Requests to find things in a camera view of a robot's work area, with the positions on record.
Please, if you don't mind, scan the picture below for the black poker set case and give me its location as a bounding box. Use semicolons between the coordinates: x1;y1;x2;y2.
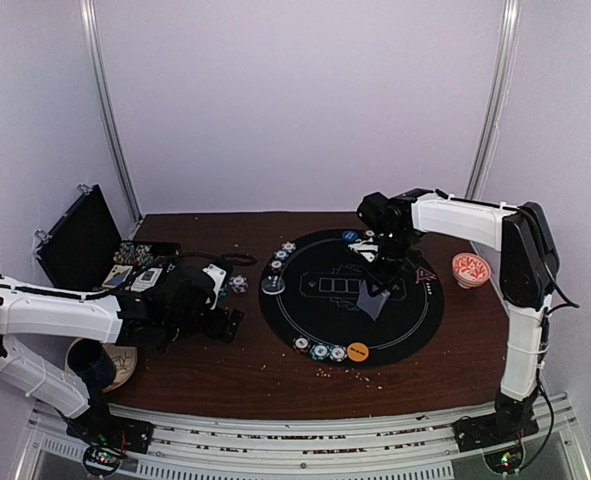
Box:
34;184;181;292

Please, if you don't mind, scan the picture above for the chips row in case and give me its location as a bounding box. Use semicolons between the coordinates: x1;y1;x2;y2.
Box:
113;241;155;267

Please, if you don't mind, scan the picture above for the beige patterned plate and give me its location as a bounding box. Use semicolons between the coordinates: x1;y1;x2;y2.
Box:
65;338;138;393

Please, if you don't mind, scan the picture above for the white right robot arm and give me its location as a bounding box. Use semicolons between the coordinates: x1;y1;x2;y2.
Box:
349;189;560;401

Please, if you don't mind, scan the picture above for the clear acrylic dealer button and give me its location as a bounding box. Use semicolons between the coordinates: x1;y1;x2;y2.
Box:
261;275;286;296

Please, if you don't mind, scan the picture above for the blue small blind button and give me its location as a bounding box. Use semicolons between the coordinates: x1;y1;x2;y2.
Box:
342;230;359;242

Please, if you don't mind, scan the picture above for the blue-backed playing card box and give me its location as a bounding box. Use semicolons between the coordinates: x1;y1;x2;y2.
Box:
101;265;133;289

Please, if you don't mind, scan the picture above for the white playing card box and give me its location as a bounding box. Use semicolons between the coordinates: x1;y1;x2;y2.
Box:
130;268;162;292

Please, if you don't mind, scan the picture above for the red triangular all-in marker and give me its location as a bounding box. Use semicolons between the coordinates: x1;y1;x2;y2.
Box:
416;266;437;283

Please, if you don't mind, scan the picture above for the aluminium frame post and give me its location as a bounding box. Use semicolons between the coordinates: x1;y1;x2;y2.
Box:
465;0;522;200
79;0;143;223

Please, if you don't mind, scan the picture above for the blue cream 10 chip stack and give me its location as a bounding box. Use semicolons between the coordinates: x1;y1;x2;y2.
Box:
228;275;249;295

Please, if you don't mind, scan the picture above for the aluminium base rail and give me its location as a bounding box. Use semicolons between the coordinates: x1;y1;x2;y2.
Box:
12;392;591;480

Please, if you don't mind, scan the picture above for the aluminium frame post left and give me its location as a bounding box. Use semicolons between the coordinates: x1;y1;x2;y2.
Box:
79;0;143;223

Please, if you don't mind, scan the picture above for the red white patterned bowl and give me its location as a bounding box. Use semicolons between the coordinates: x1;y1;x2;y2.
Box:
451;253;492;289

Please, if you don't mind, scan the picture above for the dark blue mug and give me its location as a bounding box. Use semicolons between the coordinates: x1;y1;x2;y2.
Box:
66;339;116;389

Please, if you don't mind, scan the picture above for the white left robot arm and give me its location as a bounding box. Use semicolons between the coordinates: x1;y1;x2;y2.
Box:
0;264;244;444

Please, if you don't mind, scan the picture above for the round black poker mat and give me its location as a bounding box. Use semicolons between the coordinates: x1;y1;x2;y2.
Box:
258;228;445;368

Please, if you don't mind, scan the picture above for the orange black 100 chip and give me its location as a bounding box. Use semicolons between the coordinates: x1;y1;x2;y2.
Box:
293;337;311;353
270;260;284;272

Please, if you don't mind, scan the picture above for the yellow big blind button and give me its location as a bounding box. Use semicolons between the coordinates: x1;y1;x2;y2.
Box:
347;342;370;363

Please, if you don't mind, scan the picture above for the aluminium frame post right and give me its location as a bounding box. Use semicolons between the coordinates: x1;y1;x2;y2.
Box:
465;0;522;200

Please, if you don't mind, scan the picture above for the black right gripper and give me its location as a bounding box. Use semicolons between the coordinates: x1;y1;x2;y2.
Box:
360;230;414;297

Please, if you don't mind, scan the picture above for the single blue-backed playing card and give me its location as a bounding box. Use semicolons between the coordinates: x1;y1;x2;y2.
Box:
356;289;390;321

